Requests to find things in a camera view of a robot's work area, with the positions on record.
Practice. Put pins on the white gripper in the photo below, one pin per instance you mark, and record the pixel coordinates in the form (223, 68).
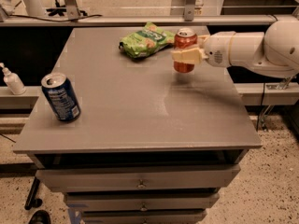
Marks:
(215, 51)

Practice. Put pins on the red coke can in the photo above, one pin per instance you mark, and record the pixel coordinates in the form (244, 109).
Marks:
(184, 38)

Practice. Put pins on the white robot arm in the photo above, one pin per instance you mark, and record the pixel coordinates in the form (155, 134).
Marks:
(274, 53)

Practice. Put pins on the blue pepsi can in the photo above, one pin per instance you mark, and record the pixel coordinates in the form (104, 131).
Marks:
(59, 92)

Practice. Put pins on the green chip bag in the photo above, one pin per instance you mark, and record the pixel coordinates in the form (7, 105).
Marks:
(147, 41)

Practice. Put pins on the top grey drawer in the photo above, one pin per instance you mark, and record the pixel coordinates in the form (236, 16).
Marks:
(139, 178)

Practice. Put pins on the grey drawer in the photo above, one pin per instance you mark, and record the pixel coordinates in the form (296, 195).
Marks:
(141, 201)
(148, 217)
(139, 178)

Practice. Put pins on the middle grey drawer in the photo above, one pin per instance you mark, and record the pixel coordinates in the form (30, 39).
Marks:
(141, 201)

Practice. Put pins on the white pump bottle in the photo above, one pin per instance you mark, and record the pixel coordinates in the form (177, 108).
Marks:
(13, 81)

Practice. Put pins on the bottom grey drawer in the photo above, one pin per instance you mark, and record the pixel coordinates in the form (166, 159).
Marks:
(148, 217)

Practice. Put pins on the black caster wheel leg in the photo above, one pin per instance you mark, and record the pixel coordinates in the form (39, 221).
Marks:
(32, 201)

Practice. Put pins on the black shoe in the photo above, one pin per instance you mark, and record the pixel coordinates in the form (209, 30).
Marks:
(40, 217)

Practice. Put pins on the right metal bracket post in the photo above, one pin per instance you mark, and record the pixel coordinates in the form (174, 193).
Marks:
(189, 10)

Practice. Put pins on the metal bracket post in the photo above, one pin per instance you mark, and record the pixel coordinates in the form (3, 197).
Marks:
(189, 10)
(72, 10)

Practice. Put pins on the left metal bracket post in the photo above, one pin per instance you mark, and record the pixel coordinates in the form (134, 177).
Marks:
(72, 10)

